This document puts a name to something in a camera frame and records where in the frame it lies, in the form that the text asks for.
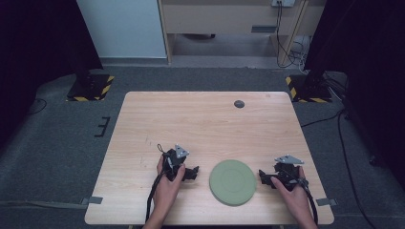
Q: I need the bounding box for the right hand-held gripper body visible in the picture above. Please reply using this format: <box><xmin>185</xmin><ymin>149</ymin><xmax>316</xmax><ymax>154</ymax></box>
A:
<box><xmin>272</xmin><ymin>154</ymin><xmax>306</xmax><ymax>192</ymax></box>

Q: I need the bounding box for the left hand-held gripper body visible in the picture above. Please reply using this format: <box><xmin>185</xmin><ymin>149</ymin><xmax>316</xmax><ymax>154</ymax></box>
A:
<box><xmin>161</xmin><ymin>144</ymin><xmax>193</xmax><ymax>182</ymax></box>

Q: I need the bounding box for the person's right hand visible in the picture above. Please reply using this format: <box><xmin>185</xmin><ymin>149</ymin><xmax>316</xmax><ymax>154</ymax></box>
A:
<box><xmin>270</xmin><ymin>166</ymin><xmax>315</xmax><ymax>221</ymax></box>

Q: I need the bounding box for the person's left hand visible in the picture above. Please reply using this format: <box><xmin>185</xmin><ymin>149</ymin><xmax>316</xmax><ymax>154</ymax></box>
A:
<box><xmin>154</xmin><ymin>156</ymin><xmax>187</xmax><ymax>219</ymax></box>

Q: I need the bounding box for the grey tape piece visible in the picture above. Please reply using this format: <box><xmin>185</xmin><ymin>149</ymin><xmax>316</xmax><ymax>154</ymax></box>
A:
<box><xmin>315</xmin><ymin>198</ymin><xmax>339</xmax><ymax>207</ymax></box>
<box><xmin>80</xmin><ymin>196</ymin><xmax>104</xmax><ymax>206</ymax></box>

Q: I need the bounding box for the striped black stand base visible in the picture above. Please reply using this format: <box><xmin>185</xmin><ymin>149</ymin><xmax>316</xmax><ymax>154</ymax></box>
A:
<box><xmin>65</xmin><ymin>73</ymin><xmax>116</xmax><ymax>103</ymax></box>
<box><xmin>285</xmin><ymin>73</ymin><xmax>333</xmax><ymax>104</ymax></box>

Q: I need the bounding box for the black curtain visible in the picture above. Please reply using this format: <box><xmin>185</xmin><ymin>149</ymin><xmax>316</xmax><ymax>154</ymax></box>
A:
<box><xmin>0</xmin><ymin>0</ymin><xmax>105</xmax><ymax>146</ymax></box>
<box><xmin>303</xmin><ymin>0</ymin><xmax>405</xmax><ymax>180</ymax></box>

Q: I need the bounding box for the white panel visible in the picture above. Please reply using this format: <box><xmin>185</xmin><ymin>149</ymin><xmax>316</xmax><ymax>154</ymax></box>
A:
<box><xmin>75</xmin><ymin>0</ymin><xmax>168</xmax><ymax>60</ymax></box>

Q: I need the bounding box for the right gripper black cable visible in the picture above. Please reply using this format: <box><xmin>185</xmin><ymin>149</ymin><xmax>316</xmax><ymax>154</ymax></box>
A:
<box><xmin>297</xmin><ymin>177</ymin><xmax>320</xmax><ymax>226</ymax></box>

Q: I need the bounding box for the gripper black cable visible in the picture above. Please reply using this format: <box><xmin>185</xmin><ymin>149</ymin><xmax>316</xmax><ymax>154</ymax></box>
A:
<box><xmin>144</xmin><ymin>170</ymin><xmax>165</xmax><ymax>223</ymax></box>
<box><xmin>297</xmin><ymin>177</ymin><xmax>320</xmax><ymax>226</ymax></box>

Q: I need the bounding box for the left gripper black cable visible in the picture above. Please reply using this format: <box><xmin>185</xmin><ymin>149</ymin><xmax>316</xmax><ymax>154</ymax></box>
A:
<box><xmin>144</xmin><ymin>170</ymin><xmax>165</xmax><ymax>223</ymax></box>

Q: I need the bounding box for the long black floor cable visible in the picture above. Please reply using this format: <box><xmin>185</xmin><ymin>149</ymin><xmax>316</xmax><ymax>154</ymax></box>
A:
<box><xmin>336</xmin><ymin>110</ymin><xmax>372</xmax><ymax>229</ymax></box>

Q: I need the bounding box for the white cable bundle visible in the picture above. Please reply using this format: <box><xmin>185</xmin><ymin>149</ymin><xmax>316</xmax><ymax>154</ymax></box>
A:
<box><xmin>289</xmin><ymin>35</ymin><xmax>311</xmax><ymax>74</ymax></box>

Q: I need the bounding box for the black hanging power cable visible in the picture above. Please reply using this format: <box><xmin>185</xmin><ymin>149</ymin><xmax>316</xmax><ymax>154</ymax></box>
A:
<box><xmin>275</xmin><ymin>1</ymin><xmax>302</xmax><ymax>69</ymax></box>

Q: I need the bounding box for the thin black floor cable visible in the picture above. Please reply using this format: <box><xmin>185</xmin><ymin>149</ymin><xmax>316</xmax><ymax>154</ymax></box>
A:
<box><xmin>28</xmin><ymin>97</ymin><xmax>49</xmax><ymax>116</ymax></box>

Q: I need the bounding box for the grey desk handle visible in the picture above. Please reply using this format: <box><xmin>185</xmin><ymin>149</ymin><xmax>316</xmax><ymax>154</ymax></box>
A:
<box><xmin>250</xmin><ymin>25</ymin><xmax>278</xmax><ymax>34</ymax></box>

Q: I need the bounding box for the grey wall socket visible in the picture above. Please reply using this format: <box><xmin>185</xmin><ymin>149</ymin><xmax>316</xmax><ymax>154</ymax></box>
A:
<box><xmin>270</xmin><ymin>0</ymin><xmax>297</xmax><ymax>9</ymax></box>

